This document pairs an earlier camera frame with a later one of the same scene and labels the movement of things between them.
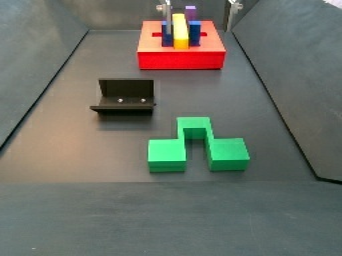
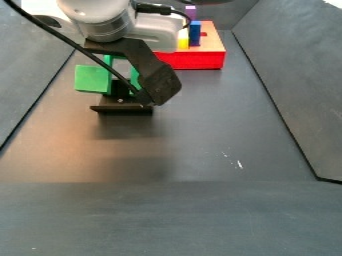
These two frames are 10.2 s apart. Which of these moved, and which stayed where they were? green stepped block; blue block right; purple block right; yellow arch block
Moved: green stepped block
Stayed: blue block right; yellow arch block; purple block right
